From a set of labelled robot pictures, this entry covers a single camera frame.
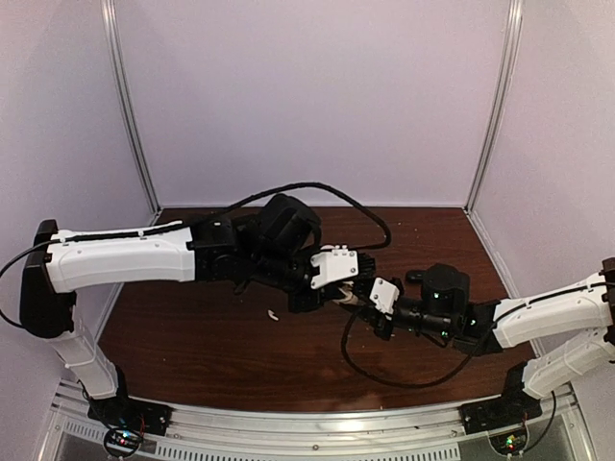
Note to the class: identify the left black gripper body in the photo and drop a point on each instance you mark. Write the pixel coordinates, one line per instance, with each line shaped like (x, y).
(301, 305)

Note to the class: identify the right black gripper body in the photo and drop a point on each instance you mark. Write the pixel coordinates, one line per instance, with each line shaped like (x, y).
(379, 324)

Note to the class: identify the white square charging case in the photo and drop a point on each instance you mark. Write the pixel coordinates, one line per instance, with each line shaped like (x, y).
(345, 295)

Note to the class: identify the black earbud charging case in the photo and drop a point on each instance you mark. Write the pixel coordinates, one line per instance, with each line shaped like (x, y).
(414, 276)

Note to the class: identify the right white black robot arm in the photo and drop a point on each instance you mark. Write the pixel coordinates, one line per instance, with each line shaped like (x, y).
(444, 308)

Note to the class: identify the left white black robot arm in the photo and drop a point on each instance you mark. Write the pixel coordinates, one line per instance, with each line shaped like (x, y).
(279, 246)

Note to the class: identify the white earbud lower left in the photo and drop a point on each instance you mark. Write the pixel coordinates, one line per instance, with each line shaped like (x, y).
(273, 316)

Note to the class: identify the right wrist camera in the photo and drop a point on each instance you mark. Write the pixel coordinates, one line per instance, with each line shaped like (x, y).
(383, 296)

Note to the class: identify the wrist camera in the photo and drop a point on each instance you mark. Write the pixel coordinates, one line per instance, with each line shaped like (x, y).
(339, 263)
(383, 296)

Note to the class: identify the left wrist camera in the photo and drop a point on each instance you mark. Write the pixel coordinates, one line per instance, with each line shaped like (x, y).
(339, 263)

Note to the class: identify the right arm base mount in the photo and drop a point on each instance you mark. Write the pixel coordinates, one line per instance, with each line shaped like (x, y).
(505, 416)

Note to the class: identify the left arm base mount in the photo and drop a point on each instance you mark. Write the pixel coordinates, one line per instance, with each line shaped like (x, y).
(127, 420)

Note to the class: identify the front aluminium rail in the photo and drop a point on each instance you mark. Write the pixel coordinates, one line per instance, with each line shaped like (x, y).
(433, 432)

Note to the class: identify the left aluminium frame post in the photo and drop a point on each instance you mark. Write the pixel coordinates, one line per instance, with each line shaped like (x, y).
(121, 81)

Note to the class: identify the aluminium frame post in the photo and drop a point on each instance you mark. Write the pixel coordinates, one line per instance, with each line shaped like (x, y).
(121, 81)
(512, 38)

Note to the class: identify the right aluminium frame post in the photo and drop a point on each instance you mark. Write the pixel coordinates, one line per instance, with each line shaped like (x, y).
(512, 38)

